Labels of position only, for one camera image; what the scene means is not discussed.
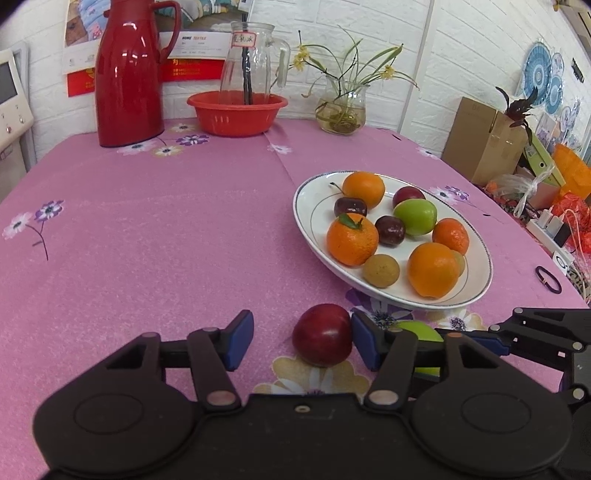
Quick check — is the white machine with screen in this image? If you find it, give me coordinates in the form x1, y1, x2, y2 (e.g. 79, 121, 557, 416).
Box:
0, 47, 37, 195

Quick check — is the purple leaf plant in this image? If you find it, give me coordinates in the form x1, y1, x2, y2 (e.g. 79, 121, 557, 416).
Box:
495, 85, 540, 146

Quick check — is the bumpy mandarin orange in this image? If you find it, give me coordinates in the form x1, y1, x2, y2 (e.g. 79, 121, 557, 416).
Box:
432, 218, 470, 256

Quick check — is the large blue patterned wall plate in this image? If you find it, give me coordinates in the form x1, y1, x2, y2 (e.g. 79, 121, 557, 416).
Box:
521, 41, 553, 109

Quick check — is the white plate with dark rim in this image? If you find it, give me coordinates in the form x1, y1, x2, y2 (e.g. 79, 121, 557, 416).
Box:
292, 171, 494, 310

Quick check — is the clear plastic bag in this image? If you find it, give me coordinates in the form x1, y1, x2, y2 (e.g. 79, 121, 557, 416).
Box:
485, 173, 555, 217

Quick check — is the white power strip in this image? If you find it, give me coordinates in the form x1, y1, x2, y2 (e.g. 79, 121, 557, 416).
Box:
526, 210, 573, 247

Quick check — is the dark red cherry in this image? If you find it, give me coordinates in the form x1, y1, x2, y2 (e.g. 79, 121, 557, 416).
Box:
329, 182, 369, 219
374, 215, 406, 247

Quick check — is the orange plastic bag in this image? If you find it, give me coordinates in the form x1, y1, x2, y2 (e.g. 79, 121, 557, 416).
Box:
551, 143, 591, 201

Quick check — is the dark hair tie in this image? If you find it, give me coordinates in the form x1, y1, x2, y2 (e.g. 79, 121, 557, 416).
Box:
536, 265, 563, 295

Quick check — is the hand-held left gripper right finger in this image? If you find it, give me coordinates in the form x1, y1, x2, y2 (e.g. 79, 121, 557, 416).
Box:
351, 311, 509, 412

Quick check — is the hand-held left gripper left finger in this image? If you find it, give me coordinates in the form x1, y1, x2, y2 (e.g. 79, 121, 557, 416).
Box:
105, 309, 256, 412

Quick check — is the dark long stirring stick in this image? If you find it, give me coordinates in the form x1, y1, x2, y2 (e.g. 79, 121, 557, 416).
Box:
240, 46, 256, 106

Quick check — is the glass pitcher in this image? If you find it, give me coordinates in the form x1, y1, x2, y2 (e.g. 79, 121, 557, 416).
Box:
219, 21, 291, 104

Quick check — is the white wall conduit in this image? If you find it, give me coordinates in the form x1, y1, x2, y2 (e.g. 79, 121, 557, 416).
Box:
401, 0, 435, 132

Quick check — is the bedding wall calendar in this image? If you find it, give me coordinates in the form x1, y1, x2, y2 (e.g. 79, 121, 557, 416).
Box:
152, 0, 254, 83

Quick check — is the red apple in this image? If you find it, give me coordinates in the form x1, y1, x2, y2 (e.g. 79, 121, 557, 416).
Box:
292, 303, 354, 368

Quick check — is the cardboard box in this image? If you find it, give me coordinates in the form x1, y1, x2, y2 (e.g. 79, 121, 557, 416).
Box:
442, 97, 532, 186

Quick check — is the red plastic basket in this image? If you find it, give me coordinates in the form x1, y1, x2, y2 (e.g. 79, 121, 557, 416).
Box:
187, 91, 289, 137

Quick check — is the red thermos jug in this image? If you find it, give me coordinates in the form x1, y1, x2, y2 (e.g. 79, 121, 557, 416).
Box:
95, 0, 182, 148

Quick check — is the red plum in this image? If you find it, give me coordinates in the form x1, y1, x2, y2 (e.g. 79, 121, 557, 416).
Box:
392, 186, 426, 208

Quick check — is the smooth orange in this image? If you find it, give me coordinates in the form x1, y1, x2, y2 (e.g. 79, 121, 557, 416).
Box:
342, 172, 386, 209
407, 242, 461, 299

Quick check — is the green folder box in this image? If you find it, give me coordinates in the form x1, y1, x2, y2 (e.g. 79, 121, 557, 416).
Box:
519, 134, 566, 188

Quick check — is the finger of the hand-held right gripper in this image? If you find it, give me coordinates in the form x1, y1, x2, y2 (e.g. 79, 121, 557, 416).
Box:
507, 348, 591, 403
462, 307, 591, 358

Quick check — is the bedding wall poster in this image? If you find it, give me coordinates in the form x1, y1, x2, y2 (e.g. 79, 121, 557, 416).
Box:
61, 0, 109, 99

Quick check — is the green apple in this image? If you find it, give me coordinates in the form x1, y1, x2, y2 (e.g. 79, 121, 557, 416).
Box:
393, 199, 438, 237
388, 320, 445, 377

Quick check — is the orange with green leaf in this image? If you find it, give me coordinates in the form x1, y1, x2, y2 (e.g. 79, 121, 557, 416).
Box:
326, 212, 380, 267

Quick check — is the pink floral tablecloth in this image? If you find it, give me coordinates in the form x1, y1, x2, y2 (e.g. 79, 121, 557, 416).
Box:
0, 117, 591, 480

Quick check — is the glass vase with plant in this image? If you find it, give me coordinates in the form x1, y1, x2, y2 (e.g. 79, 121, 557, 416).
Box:
272, 25, 421, 134

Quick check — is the red plastic bag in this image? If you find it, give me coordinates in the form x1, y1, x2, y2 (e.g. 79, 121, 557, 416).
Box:
551, 193, 591, 252

